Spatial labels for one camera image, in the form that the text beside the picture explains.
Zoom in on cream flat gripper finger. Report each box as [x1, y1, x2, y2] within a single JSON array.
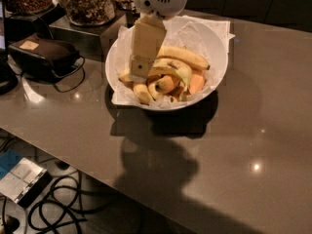
[[130, 14, 167, 83]]

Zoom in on curved front yellow banana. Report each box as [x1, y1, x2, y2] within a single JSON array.
[[118, 58, 193, 90]]

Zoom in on top long yellow banana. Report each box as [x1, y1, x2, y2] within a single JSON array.
[[157, 45, 210, 70]]

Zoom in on white bowl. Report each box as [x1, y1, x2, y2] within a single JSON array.
[[104, 15, 229, 112]]

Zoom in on orange bruised banana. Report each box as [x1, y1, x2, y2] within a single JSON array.
[[148, 75, 179, 100]]

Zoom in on small lower left banana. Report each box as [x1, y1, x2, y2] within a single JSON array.
[[133, 83, 153, 104]]

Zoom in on white paper liner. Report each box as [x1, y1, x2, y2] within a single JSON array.
[[111, 15, 236, 109]]

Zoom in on dark metal stand block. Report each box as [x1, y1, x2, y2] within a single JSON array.
[[50, 11, 127, 61]]

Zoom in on orange fruit piece right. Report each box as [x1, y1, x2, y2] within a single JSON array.
[[188, 72, 205, 95]]

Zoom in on glass jar of granola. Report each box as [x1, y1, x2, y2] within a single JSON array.
[[60, 0, 116, 26]]

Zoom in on black pouch with label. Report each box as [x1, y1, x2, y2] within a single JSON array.
[[9, 33, 81, 83]]

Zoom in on dark device left edge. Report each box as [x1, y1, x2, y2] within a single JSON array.
[[0, 0, 19, 96]]

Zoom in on blue object on floor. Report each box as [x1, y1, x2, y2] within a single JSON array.
[[0, 149, 22, 179]]

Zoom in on silver box on floor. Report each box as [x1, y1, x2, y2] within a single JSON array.
[[0, 158, 52, 208]]

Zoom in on black cable on table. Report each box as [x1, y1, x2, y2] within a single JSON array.
[[21, 56, 87, 94]]

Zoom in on black floor cables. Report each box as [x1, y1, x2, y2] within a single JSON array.
[[26, 171, 115, 234]]

